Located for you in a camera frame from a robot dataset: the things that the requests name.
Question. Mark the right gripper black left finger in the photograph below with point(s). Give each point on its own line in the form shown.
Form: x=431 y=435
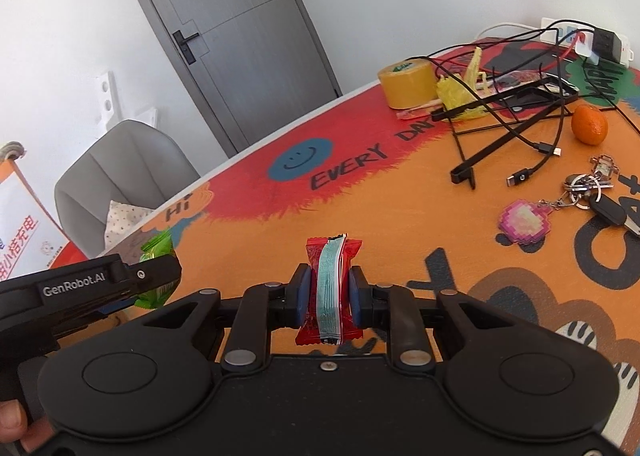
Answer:
x=157 y=371

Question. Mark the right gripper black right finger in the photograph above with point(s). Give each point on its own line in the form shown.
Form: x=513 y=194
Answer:
x=502 y=373

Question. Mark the green pastry packet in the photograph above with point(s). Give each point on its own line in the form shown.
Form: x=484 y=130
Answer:
x=157 y=247

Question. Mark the red candy packet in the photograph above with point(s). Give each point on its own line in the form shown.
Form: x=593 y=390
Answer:
x=328 y=318

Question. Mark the person's left hand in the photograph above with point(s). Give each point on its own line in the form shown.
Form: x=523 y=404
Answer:
x=16 y=429

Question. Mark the orange white paper bag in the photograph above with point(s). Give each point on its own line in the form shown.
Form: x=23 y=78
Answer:
x=31 y=241

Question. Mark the polka dot cushion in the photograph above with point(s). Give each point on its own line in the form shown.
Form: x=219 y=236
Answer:
x=121 y=219

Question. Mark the grey towel in bag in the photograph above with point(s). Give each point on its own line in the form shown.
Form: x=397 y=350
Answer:
x=11 y=151

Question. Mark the grey chair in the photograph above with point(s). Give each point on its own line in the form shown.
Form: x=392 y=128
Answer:
x=132 y=163

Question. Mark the keys with car fob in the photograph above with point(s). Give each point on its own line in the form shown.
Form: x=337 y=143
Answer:
x=587 y=192

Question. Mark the colourful table mat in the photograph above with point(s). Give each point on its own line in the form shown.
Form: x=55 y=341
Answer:
x=352 y=167

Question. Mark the small orange mandarin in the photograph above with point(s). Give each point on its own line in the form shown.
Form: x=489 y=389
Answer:
x=589 y=125

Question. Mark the black metal stand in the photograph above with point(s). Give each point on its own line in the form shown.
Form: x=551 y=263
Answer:
x=551 y=93

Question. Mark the yellow tape roll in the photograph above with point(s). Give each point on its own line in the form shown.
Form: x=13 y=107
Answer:
x=408 y=84

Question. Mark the white power strip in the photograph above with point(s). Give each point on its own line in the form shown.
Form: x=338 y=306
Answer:
x=588 y=41

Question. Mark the grey door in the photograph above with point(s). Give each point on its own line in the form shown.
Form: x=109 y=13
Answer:
x=260 y=64

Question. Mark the pink pixel keychain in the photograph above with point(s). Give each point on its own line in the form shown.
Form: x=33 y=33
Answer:
x=525 y=222

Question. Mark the black door handle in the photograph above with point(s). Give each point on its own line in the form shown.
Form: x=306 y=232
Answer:
x=183 y=43

